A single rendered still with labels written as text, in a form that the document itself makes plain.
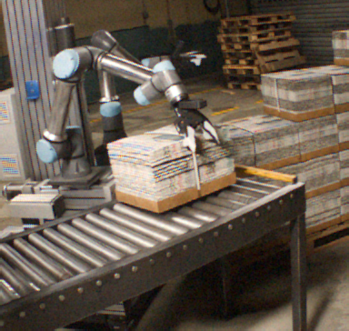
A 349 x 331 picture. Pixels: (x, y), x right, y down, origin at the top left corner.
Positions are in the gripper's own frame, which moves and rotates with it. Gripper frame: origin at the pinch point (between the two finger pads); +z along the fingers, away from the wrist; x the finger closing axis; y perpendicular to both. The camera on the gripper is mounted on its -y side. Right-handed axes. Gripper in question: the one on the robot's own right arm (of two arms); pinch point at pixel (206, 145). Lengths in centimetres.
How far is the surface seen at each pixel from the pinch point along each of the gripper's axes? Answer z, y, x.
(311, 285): 77, 69, -77
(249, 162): 0, 64, -71
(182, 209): 15.3, 17.1, 9.6
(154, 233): 20.4, 8.5, 28.9
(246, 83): -201, 498, -532
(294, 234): 43, 9, -28
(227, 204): 20.8, 8.5, -3.3
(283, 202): 29.8, -1.4, -19.5
